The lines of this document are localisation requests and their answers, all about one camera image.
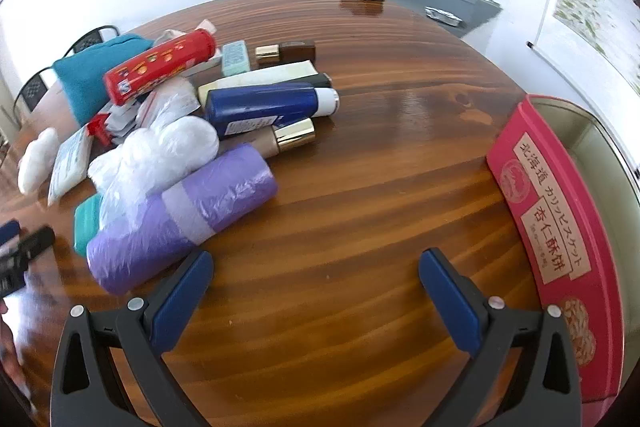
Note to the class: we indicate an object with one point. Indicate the small red item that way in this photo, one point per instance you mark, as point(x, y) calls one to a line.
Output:
point(100, 132)

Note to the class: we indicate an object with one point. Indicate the teal knitted cloth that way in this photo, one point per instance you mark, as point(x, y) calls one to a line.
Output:
point(85, 77)

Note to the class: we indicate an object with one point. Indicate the cream squeeze tube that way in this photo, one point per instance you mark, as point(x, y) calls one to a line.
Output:
point(260, 77)

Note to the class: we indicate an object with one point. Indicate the pink tin box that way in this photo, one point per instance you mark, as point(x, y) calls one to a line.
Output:
point(550, 227)

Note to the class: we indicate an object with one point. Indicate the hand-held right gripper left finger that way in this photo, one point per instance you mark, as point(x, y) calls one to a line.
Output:
point(182, 297)

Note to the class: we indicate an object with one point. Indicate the purple trash bag roll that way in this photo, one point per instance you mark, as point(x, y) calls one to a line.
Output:
point(165, 222)

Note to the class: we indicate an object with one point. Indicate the blue bottle with white cap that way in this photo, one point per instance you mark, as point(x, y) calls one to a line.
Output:
point(260, 107)

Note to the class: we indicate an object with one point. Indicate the person's left hand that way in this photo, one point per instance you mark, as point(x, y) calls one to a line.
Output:
point(9, 352)

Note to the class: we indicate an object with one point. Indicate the white cotton pad pack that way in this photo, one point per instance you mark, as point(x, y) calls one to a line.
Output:
point(37, 162)

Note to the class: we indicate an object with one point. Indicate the white and blue packet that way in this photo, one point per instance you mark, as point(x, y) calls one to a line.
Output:
point(67, 162)

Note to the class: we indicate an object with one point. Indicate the wooden desktop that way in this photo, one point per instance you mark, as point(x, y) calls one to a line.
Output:
point(350, 207)

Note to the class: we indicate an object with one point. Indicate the clear zip bag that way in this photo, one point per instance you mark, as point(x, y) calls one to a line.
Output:
point(170, 99)

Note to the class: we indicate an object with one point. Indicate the brown bottle with gold cap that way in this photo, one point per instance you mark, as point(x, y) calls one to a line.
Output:
point(295, 52)

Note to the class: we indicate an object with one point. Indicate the small teal container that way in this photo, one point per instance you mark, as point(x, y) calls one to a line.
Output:
point(85, 227)

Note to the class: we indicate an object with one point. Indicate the beige bottle with gold cap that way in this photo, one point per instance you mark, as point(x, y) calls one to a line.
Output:
point(295, 134)

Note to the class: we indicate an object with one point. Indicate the crumpled silver foil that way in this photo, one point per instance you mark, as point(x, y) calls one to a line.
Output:
point(442, 16)

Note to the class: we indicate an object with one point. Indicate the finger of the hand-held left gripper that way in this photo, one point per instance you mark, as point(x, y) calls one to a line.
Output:
point(9, 233)
point(32, 243)

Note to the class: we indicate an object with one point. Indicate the clear plastic bag bundle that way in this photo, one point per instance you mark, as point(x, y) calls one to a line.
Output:
point(150, 157)

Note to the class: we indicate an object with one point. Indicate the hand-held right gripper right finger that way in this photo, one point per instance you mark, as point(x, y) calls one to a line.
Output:
point(450, 302)

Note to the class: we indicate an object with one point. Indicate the mint green patterned box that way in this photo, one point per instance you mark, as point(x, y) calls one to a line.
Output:
point(235, 59)

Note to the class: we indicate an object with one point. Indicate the red printed canister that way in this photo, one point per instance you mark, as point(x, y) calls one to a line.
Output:
point(160, 64)

